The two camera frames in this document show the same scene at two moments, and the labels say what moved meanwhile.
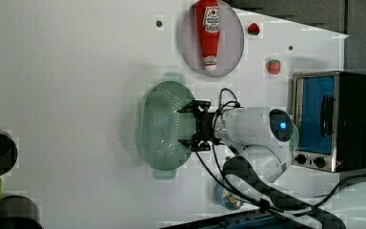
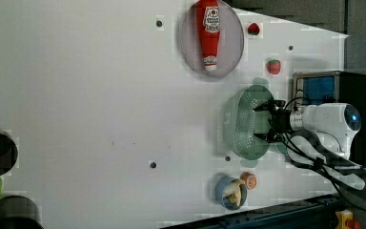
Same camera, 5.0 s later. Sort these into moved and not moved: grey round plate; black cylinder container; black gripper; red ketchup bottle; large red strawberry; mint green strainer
Moved: mint green strainer; black gripper
Not moved: red ketchup bottle; black cylinder container; grey round plate; large red strawberry
